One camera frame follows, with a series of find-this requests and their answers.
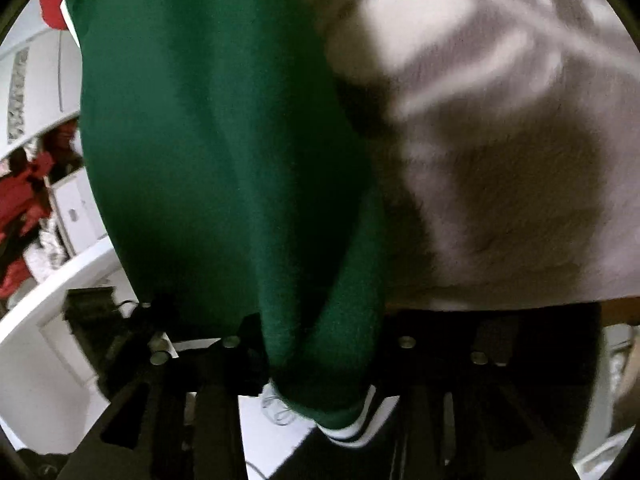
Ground green and white varsity jacket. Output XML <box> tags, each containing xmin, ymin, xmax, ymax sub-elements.
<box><xmin>64</xmin><ymin>0</ymin><xmax>402</xmax><ymax>449</ymax></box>

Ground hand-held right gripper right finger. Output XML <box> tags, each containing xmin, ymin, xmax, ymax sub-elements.
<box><xmin>387</xmin><ymin>310</ymin><xmax>583</xmax><ymax>480</ymax></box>

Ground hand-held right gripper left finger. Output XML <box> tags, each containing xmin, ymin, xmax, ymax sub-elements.
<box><xmin>55</xmin><ymin>310</ymin><xmax>273</xmax><ymax>480</ymax></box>

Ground hanging red clothes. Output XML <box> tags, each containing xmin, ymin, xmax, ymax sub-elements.
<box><xmin>0</xmin><ymin>119</ymin><xmax>84</xmax><ymax>301</ymax></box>

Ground white drawer unit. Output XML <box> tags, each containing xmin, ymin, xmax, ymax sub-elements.
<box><xmin>49</xmin><ymin>169</ymin><xmax>109</xmax><ymax>257</ymax></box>

